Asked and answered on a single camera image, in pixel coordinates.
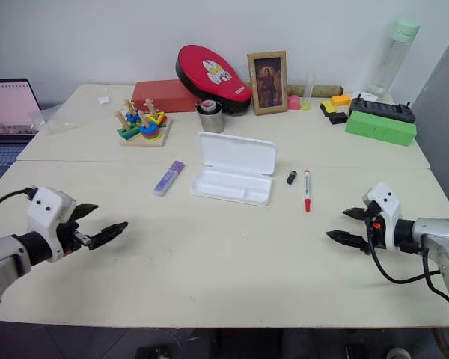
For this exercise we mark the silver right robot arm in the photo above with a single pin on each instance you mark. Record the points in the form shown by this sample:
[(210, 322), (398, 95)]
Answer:
[(439, 233)]

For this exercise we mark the small black clip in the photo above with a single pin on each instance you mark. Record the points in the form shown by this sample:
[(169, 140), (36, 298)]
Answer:
[(292, 177)]

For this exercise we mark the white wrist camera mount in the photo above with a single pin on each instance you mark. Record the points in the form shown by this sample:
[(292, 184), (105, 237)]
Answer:
[(387, 203), (46, 215)]

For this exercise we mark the metal cup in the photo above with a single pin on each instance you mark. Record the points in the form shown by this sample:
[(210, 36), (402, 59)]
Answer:
[(210, 121)]

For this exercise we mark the wooden rolling pin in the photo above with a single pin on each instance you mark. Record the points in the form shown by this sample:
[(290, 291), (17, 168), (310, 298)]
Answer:
[(327, 89)]

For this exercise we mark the small green cup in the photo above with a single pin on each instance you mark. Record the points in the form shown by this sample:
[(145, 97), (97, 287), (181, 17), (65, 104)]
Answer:
[(306, 105)]

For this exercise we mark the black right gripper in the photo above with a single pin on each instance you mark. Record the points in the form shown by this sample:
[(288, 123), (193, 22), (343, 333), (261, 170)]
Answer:
[(376, 232)]

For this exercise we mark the crumpled white paper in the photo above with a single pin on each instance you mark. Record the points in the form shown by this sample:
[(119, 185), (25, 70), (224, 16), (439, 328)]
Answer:
[(363, 95)]

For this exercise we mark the grey rounded shape under table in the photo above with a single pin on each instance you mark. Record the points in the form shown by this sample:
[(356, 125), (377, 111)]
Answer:
[(398, 353)]

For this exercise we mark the red white marker pen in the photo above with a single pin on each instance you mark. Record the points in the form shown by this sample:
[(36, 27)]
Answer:
[(307, 190)]

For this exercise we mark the clear plastic tube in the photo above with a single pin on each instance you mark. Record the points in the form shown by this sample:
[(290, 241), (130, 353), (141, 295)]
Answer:
[(309, 88)]

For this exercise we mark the wooden shape stacking toy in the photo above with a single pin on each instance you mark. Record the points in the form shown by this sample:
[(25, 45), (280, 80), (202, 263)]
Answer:
[(146, 129)]

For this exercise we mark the clear bottle green lid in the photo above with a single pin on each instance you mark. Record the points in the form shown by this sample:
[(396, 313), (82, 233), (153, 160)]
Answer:
[(391, 61)]

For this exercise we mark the red black oval case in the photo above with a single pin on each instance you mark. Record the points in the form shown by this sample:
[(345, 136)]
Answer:
[(209, 73)]

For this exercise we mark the clear plastic bag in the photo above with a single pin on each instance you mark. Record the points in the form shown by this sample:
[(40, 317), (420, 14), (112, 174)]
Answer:
[(56, 119)]

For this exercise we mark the yellow black toy block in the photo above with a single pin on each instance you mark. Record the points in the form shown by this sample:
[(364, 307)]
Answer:
[(327, 107)]

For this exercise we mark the red rectangular box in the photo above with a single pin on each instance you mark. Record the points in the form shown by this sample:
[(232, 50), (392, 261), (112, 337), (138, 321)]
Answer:
[(157, 95)]

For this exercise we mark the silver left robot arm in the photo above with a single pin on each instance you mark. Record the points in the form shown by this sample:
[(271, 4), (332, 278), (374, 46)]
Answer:
[(0, 258)]

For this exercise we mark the small clear white-label bag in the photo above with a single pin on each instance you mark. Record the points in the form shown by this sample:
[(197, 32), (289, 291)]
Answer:
[(104, 99)]

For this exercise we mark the purple highlighter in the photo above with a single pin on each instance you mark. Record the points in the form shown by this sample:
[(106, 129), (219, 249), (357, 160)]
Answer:
[(168, 178)]

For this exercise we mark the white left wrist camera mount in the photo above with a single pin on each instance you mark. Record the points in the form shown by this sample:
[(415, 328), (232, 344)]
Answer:
[(46, 215)]

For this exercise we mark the white plastic case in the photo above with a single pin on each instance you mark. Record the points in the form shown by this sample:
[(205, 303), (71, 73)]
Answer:
[(232, 170)]

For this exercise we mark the wooden picture frame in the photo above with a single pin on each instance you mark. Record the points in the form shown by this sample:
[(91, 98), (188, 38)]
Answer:
[(267, 82)]

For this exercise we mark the small pink block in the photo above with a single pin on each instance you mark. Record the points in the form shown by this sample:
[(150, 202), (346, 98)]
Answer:
[(293, 102)]

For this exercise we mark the open laptop computer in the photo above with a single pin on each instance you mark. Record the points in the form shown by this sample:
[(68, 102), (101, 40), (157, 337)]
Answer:
[(5, 106)]

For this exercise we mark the black battery charger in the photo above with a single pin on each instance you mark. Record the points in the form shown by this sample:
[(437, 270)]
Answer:
[(381, 111)]

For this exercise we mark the green rectangular box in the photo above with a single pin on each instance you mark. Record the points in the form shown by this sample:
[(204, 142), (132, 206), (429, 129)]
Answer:
[(379, 129)]

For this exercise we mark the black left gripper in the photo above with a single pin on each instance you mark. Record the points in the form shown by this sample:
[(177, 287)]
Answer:
[(70, 235)]

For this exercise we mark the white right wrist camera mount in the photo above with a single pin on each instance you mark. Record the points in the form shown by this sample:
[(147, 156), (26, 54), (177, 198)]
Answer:
[(387, 203)]

